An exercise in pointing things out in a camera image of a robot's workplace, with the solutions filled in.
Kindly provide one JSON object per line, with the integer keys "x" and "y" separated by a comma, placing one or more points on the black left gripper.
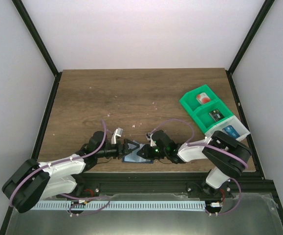
{"x": 126, "y": 151}

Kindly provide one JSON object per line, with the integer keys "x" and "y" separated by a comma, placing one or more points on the light blue slotted cable duct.
{"x": 191, "y": 206}

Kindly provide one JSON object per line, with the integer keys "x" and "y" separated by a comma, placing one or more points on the green bin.
{"x": 189, "y": 102}
{"x": 203, "y": 119}

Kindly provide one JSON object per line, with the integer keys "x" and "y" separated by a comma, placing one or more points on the red white card in bin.
{"x": 203, "y": 98}

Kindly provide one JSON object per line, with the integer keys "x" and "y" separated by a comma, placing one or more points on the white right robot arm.
{"x": 228, "y": 155}

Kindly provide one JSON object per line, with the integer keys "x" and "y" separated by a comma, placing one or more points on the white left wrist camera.
{"x": 116, "y": 135}

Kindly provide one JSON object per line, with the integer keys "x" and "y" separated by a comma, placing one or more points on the blue card in bin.
{"x": 230, "y": 130}

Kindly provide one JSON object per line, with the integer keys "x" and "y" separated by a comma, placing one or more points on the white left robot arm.
{"x": 34, "y": 181}

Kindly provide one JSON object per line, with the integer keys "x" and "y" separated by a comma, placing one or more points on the green bin middle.
{"x": 203, "y": 119}

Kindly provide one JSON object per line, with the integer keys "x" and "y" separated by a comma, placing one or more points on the metal front plate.
{"x": 250, "y": 214}

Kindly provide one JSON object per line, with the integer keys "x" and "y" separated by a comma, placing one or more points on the black front frame rail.
{"x": 166, "y": 182}

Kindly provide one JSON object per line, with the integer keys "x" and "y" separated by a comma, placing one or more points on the black frame post left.
{"x": 21, "y": 9}

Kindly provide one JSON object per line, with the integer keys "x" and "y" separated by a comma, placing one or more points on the dark card in bin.
{"x": 216, "y": 115}

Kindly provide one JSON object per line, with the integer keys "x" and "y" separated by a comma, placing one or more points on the green bin far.
{"x": 189, "y": 102}

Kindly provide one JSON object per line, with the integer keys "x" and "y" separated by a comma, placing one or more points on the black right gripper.
{"x": 145, "y": 149}

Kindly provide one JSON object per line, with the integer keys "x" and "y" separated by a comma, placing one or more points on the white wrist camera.
{"x": 150, "y": 140}
{"x": 116, "y": 135}

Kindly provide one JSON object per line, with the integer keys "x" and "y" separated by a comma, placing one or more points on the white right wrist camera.
{"x": 150, "y": 140}

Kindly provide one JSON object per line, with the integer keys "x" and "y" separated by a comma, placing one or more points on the black frame post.
{"x": 21, "y": 9}
{"x": 266, "y": 6}

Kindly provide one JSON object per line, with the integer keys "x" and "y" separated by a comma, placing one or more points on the black frame post right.
{"x": 266, "y": 6}

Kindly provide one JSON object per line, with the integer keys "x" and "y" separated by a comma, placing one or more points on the white bin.
{"x": 235, "y": 122}

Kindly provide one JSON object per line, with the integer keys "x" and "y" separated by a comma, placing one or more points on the blue leather card holder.
{"x": 135, "y": 159}

